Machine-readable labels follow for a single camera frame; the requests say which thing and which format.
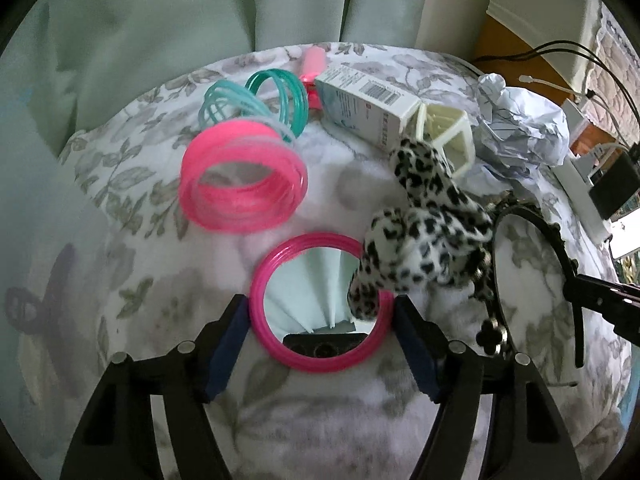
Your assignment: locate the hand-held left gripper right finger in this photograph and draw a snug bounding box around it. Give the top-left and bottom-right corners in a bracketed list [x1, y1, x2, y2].
[394, 294, 583, 480]

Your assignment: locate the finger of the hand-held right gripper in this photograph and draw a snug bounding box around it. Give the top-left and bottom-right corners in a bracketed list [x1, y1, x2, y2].
[562, 272, 640, 347]

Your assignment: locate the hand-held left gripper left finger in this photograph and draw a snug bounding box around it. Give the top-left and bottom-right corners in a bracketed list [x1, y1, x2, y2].
[60, 294, 250, 480]

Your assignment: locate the black decorated headband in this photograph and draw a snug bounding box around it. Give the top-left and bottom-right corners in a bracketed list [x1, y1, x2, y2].
[470, 195, 588, 368]

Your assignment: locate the pink round mirror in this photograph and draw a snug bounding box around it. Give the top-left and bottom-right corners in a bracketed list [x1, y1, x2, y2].
[250, 232, 396, 373]

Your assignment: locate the leopard print scrunchie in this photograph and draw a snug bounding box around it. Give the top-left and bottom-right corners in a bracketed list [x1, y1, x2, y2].
[347, 135, 496, 323]

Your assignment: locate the white paper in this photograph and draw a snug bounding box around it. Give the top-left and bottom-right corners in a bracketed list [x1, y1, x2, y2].
[472, 72, 571, 181]

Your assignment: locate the cream plastic pentagonal holder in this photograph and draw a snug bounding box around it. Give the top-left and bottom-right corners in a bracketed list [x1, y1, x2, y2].
[410, 102, 476, 181]

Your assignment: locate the pink and teal plastic spring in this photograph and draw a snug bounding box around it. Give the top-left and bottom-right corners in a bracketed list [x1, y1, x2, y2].
[180, 69, 310, 233]

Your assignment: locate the white and blue carton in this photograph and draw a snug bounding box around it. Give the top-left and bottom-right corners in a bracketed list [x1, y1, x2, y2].
[314, 64, 423, 151]

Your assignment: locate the pink comb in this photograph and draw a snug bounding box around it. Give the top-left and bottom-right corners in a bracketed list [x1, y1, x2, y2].
[300, 45, 328, 111]

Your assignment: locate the smartphone with lit screen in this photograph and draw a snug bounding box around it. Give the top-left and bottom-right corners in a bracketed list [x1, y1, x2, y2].
[611, 220, 640, 261]

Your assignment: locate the grey floral blanket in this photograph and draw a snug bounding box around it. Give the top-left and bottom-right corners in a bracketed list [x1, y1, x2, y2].
[55, 40, 640, 480]

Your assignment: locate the black power adapter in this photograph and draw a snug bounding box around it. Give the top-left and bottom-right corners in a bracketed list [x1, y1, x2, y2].
[587, 147, 640, 221]

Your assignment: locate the white power strip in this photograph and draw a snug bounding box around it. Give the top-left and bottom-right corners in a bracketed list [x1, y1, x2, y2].
[550, 100, 640, 241]

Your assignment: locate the beige quilted bedspread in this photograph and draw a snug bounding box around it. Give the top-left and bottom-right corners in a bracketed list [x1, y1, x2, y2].
[595, 0, 640, 126]

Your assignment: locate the pale green curtain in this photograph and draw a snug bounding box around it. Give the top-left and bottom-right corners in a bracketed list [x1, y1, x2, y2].
[0, 0, 436, 161]

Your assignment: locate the black cable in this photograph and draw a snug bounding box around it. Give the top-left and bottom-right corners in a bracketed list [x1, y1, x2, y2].
[472, 40, 640, 116]
[527, 50, 640, 128]

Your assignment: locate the white cable with connector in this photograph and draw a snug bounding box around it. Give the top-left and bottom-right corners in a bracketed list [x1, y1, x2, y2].
[519, 74, 593, 98]

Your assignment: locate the white bed frame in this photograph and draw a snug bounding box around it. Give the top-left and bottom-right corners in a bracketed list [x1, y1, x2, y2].
[487, 0, 608, 78]

